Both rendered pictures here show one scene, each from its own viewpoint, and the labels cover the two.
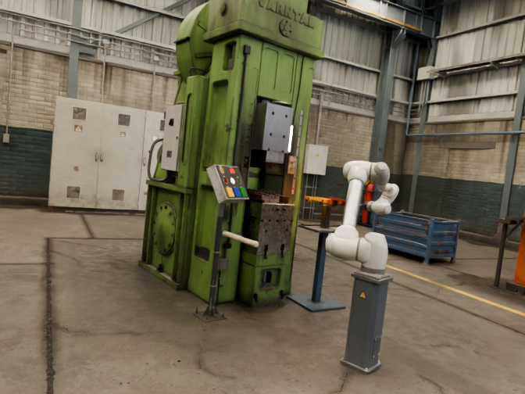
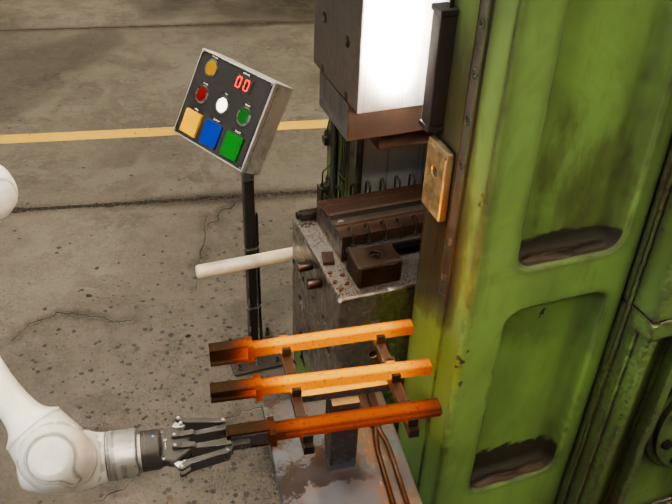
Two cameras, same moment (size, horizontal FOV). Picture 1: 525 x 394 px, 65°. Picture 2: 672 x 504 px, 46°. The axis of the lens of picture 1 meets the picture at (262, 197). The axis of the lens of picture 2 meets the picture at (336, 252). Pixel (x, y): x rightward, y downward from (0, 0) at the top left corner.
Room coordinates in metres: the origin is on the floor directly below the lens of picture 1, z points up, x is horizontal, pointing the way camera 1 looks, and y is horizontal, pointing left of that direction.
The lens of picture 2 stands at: (4.15, -1.72, 2.17)
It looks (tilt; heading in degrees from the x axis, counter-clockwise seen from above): 37 degrees down; 107
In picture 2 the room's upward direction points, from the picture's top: 2 degrees clockwise
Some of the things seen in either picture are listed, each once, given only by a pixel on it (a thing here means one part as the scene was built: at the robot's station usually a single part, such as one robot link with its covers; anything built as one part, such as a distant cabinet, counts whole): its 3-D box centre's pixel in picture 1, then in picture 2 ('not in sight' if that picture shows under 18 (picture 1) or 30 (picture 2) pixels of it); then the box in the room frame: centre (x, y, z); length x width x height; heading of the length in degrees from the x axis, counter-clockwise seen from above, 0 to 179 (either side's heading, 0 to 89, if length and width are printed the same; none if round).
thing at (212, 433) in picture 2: not in sight; (201, 435); (3.63, -0.85, 0.99); 0.11 x 0.01 x 0.04; 36
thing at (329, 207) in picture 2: (255, 195); (400, 214); (3.79, 0.06, 0.96); 0.42 x 0.20 x 0.09; 39
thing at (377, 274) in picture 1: (373, 270); not in sight; (2.66, -0.77, 0.63); 0.22 x 0.18 x 0.06; 138
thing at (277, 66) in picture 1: (262, 76); not in sight; (3.93, 0.12, 2.06); 0.44 x 0.41 x 0.47; 39
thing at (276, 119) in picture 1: (266, 129); (430, 1); (3.81, 0.03, 1.56); 0.42 x 0.39 x 0.40; 39
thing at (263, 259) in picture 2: (240, 238); (263, 259); (3.34, 0.14, 0.62); 0.44 x 0.05 x 0.05; 39
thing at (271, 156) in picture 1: (260, 155); (412, 94); (3.79, 0.06, 1.32); 0.42 x 0.20 x 0.10; 39
